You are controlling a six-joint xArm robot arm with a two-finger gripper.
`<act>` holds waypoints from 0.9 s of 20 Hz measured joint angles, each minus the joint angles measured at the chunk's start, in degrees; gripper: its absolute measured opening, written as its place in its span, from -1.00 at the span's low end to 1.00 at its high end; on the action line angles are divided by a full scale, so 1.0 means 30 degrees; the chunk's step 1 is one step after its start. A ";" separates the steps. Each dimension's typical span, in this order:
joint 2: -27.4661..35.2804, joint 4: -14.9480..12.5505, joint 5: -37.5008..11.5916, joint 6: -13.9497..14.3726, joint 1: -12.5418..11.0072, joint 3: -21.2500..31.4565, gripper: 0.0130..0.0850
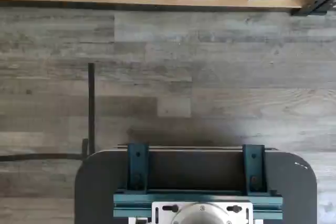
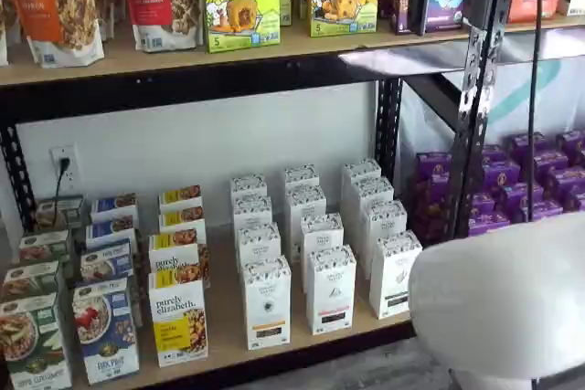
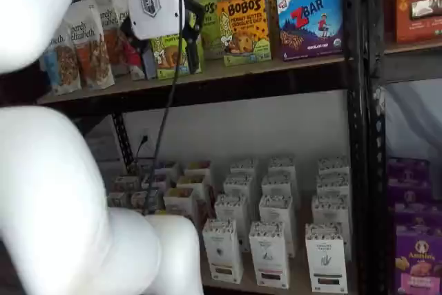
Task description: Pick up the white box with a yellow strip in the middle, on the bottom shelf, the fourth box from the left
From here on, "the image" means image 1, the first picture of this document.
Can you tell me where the black metal rod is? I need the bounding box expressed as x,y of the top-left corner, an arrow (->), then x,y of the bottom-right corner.
87,62 -> 96,156

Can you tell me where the white mounting plate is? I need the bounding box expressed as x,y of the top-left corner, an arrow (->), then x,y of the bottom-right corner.
151,201 -> 254,224

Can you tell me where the teal metal bracket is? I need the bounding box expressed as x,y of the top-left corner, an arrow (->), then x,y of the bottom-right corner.
241,144 -> 266,193
127,143 -> 150,192

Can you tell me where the dark gray base plate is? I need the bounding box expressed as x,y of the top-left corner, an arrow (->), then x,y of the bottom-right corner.
74,148 -> 318,224

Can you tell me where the teal metal rail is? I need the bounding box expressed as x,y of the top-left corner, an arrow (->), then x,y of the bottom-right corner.
112,187 -> 284,220

